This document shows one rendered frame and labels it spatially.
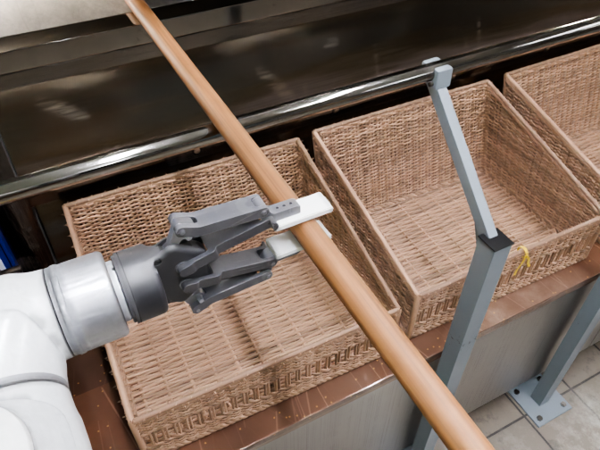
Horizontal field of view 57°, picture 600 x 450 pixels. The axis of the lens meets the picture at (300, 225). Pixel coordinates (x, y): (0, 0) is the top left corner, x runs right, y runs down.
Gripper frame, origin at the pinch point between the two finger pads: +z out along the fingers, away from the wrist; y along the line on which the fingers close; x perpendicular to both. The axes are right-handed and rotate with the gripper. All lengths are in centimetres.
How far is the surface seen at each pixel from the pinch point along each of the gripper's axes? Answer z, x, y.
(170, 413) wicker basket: -19, -12, 48
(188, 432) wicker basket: -17, -12, 57
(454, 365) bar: 37, -1, 59
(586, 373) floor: 108, -3, 119
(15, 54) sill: -23, -61, 2
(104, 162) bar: -16.5, -24.3, 2.0
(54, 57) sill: -17, -61, 4
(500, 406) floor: 75, -7, 119
